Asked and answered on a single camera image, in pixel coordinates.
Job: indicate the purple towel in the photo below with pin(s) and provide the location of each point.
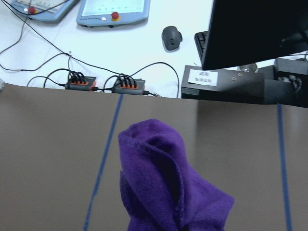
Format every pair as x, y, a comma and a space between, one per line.
159, 188

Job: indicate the right orange black usb hub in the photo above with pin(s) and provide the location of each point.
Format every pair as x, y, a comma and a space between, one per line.
128, 85

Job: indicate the orange black usb hub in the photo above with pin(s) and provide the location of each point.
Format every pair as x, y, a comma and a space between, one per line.
128, 85
78, 81

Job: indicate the black mini pc box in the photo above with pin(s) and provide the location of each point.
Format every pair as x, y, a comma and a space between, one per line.
222, 85

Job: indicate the black computer mouse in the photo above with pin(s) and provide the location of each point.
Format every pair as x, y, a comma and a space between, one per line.
171, 38

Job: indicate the left orange black usb hub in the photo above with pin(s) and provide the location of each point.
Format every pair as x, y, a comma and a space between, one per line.
78, 81

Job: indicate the black keyboard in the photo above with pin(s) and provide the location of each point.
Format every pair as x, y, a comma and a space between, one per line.
200, 39

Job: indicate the brown paper table cover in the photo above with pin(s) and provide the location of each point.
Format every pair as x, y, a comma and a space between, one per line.
84, 161

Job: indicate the right blue teach pendant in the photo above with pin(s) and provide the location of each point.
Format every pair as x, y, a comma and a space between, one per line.
111, 13

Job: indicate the blue teach pendant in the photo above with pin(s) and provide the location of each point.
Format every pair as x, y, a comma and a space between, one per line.
111, 13
47, 11

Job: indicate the black computer monitor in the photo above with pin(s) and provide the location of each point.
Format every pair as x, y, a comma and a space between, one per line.
250, 31

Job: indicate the left blue teach pendant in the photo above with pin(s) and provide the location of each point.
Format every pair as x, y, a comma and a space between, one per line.
47, 11

